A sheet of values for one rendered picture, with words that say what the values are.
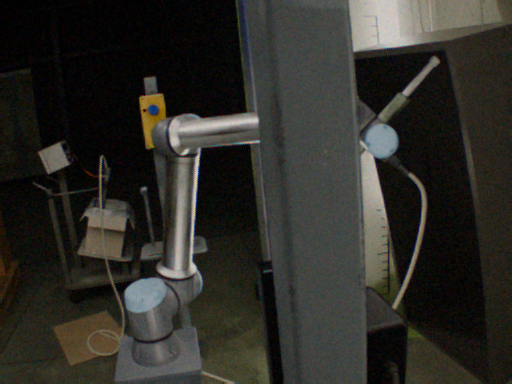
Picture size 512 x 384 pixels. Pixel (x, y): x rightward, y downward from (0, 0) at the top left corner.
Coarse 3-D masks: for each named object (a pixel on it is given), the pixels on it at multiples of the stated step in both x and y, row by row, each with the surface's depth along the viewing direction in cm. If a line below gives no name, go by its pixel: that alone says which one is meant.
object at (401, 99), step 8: (432, 64) 151; (424, 72) 152; (416, 80) 153; (408, 88) 154; (400, 96) 154; (408, 96) 155; (392, 104) 155; (400, 104) 154; (384, 112) 156; (392, 112) 155; (384, 120) 156; (392, 120) 159; (360, 144) 159; (392, 160) 157; (400, 160) 156; (400, 168) 157; (408, 168) 156
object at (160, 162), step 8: (144, 80) 224; (152, 80) 225; (152, 88) 226; (160, 152) 233; (160, 160) 234; (160, 168) 235; (160, 176) 236; (160, 184) 237; (160, 192) 238; (160, 200) 239; (184, 312) 255; (184, 320) 256; (184, 328) 257
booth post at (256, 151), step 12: (240, 0) 212; (240, 12) 216; (240, 24) 220; (252, 72) 214; (252, 84) 215; (252, 96) 217; (252, 108) 221; (252, 144) 235; (252, 156) 239; (264, 192) 228; (264, 204) 229; (264, 216) 231; (264, 228) 236; (264, 240) 241; (264, 252) 246
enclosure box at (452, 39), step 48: (384, 48) 140; (432, 48) 118; (480, 48) 114; (384, 96) 174; (432, 96) 181; (480, 96) 117; (432, 144) 186; (480, 144) 120; (384, 192) 183; (432, 192) 190; (480, 192) 123; (432, 240) 196; (480, 240) 128; (432, 288) 202; (480, 288) 194; (432, 336) 185; (480, 336) 174
